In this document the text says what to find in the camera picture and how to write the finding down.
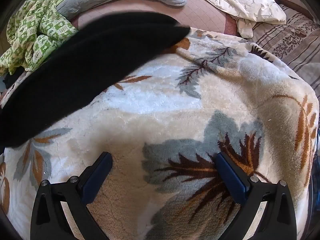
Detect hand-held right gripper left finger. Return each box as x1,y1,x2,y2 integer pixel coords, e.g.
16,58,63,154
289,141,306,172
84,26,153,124
30,151,113,240

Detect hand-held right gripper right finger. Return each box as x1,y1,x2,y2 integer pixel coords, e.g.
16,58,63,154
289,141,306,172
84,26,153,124
214,151,298,240

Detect black pants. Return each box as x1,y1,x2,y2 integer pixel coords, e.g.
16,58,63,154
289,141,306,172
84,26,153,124
0,11,192,148

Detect leaf-print fleece blanket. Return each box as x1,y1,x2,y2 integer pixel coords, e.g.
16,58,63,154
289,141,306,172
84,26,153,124
0,29,320,240

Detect dark cloth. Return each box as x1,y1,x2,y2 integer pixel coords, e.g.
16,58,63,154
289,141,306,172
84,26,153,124
2,72,26,91

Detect striped floral bed sheet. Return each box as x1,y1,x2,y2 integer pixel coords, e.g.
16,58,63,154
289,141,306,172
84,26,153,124
250,4,320,95

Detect green checked patterned cloth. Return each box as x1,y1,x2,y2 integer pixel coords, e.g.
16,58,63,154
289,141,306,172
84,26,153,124
0,0,79,76

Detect pink bed sheet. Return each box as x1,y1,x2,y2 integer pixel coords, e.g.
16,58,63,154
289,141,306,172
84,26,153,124
70,0,250,38

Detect white patterned pillow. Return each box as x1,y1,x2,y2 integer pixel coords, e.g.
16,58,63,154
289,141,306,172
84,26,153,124
202,0,287,39

